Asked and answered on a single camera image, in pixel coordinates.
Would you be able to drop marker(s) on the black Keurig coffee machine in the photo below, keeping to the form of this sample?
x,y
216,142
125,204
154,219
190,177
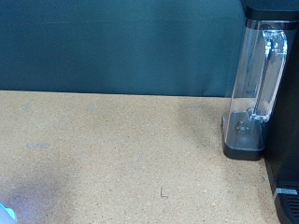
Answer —
x,y
286,140

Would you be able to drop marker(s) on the clear water tank black lid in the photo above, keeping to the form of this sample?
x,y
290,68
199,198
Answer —
x,y
246,130

